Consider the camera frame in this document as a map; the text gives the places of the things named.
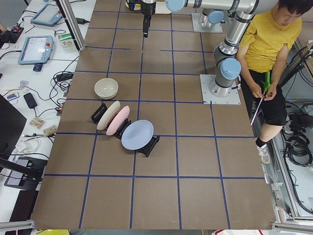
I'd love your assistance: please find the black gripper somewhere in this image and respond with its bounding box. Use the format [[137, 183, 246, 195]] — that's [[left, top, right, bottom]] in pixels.
[[140, 0, 156, 38]]

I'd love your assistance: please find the white ceramic bowl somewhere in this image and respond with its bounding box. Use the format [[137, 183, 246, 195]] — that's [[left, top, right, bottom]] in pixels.
[[94, 78, 118, 100]]

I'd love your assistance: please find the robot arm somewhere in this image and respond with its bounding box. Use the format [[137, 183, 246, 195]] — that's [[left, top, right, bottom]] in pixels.
[[165, 0, 277, 97]]

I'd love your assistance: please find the green white carton box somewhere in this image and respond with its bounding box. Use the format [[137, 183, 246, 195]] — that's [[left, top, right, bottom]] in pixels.
[[58, 33, 75, 48]]

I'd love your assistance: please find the pink plate in rack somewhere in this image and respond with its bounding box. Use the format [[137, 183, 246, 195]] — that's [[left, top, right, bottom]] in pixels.
[[106, 106, 130, 136]]

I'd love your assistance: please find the blue teach pendant far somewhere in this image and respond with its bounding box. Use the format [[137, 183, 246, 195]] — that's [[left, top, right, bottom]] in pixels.
[[30, 4, 63, 26]]

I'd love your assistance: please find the blue teach pendant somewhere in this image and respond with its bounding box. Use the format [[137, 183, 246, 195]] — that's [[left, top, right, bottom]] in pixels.
[[30, 4, 63, 26], [18, 35, 54, 65]]

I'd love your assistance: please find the light blue plate in rack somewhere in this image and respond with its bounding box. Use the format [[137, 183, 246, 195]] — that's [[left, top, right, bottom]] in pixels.
[[121, 120, 154, 150]]

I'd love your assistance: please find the blue teach pendant near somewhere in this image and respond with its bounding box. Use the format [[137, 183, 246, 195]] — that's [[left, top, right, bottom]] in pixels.
[[18, 35, 54, 65]]

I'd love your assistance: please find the person in yellow shirt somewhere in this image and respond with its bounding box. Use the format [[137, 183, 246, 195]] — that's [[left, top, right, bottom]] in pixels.
[[236, 0, 313, 164]]

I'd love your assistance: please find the black dish rack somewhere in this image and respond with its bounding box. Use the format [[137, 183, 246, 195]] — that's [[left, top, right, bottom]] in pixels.
[[90, 101, 160, 157]]

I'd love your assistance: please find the green grabber tool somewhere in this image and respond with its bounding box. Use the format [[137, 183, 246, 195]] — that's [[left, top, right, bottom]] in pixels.
[[250, 70, 272, 127]]

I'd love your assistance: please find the black power adapter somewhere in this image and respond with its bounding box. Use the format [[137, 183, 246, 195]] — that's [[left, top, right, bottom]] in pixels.
[[23, 93, 38, 109]]

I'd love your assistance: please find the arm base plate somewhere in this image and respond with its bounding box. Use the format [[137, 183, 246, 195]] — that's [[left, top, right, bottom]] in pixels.
[[200, 74, 241, 105], [191, 13, 223, 33]]

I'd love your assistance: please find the aluminium frame post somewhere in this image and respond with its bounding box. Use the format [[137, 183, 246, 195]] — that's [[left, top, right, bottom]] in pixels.
[[56, 0, 86, 51]]

